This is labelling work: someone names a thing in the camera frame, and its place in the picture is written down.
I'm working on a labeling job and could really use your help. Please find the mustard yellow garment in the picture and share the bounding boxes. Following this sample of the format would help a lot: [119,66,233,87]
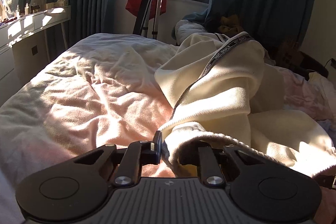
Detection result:
[218,15,244,38]

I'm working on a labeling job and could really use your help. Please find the red bag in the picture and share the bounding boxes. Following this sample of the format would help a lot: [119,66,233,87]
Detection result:
[125,0,167,19]

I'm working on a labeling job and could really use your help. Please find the wall charger with cable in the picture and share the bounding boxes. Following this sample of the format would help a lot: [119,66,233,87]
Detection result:
[324,58,336,69]

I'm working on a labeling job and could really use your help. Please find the white vanity desk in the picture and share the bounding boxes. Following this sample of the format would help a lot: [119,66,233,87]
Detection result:
[1,6,71,104]

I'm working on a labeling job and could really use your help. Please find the pink pastel bed sheet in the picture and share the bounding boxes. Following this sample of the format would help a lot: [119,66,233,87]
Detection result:
[0,32,336,224]

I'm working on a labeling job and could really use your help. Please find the pile of clothes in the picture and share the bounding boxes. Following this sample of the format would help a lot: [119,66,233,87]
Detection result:
[171,13,245,46]

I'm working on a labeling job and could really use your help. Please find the cream white sweatpants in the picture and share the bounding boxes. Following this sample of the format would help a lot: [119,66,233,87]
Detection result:
[155,32,335,177]

